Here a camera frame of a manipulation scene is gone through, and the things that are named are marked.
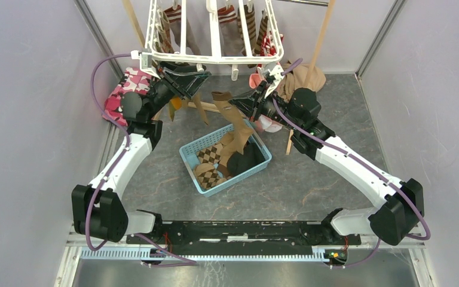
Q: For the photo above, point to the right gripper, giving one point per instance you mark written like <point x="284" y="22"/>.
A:
<point x="252" y="107"/>

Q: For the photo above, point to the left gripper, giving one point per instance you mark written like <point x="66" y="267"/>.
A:
<point x="187" y="84"/>

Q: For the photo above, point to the green striped sock right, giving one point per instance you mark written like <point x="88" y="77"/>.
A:
<point x="174" y="105"/>

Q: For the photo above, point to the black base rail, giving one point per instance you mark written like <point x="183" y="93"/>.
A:
<point x="247" y="237"/>

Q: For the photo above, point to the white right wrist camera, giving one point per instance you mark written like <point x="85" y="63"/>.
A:
<point x="272" y="74"/>

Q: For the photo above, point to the blue plastic basket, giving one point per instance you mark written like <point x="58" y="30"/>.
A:
<point x="223" y="136"/>

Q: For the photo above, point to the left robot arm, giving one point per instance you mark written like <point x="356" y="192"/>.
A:
<point x="96" y="207"/>

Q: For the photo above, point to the red snowflake sock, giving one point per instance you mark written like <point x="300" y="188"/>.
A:
<point x="268" y="45"/>

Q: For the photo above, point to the pink sock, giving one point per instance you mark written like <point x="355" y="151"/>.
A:
<point x="263" y="123"/>

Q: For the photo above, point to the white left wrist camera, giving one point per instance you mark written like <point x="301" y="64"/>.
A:
<point x="146" y="63"/>

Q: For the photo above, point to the white plastic clip hanger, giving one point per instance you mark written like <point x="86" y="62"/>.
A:
<point x="215" y="57"/>

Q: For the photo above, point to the beige cloth pile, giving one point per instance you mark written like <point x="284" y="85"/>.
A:
<point x="296" y="79"/>

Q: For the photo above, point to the tan brown sock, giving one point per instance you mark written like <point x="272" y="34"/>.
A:
<point x="196" y="100"/>

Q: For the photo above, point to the black sock in basket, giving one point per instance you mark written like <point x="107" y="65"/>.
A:
<point x="240" y="163"/>

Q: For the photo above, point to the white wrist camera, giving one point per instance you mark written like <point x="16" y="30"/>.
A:
<point x="272" y="74"/>
<point x="146" y="63"/>

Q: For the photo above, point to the argyle sock in basket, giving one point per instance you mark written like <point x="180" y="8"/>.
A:
<point x="212" y="169"/>

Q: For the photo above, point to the brown striped sock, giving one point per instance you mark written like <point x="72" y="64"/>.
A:
<point x="230" y="25"/>

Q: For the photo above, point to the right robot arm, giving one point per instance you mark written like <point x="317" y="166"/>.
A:
<point x="397" y="206"/>

